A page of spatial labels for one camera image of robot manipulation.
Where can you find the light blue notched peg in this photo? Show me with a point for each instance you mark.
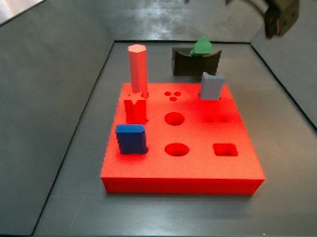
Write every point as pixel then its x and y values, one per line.
pixel 212 85

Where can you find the dark blue rounded peg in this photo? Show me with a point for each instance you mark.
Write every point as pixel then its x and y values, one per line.
pixel 132 139

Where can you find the green three prong object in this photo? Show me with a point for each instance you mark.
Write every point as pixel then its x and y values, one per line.
pixel 203 47

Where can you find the red star peg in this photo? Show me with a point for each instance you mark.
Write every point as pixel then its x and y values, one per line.
pixel 136 108

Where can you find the tall red hexagonal peg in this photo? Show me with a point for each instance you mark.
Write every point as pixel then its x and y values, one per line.
pixel 138 69

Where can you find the black curved fixture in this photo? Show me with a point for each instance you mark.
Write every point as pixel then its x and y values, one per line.
pixel 195 65

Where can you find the red peg board block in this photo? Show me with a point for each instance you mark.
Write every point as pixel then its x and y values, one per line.
pixel 200 150

